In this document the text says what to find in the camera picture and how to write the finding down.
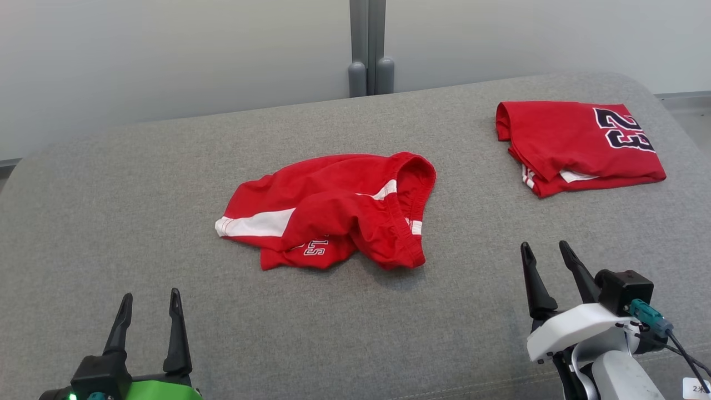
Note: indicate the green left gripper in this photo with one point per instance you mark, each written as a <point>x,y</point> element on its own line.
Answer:
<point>161,390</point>

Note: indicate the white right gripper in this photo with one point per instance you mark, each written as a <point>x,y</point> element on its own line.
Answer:
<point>577,328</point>

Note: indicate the red basketball jersey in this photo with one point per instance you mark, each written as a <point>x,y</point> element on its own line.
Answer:
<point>566,139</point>

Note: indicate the red shorts with white stripes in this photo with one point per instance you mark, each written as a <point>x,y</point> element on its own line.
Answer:
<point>333,205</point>

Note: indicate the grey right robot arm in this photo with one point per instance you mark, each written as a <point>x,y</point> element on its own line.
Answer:
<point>616,372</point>

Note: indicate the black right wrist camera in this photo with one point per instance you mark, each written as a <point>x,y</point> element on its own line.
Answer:
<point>625,291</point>

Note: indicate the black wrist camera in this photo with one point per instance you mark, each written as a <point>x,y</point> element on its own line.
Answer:
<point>625,291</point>
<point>100,378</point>

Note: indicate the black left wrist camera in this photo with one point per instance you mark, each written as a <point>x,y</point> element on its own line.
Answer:
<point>100,378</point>

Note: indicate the grey partition base rail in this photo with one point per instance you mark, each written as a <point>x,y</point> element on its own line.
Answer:
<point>10,164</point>

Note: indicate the grey double partition post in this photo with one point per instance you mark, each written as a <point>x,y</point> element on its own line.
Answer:
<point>371,50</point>

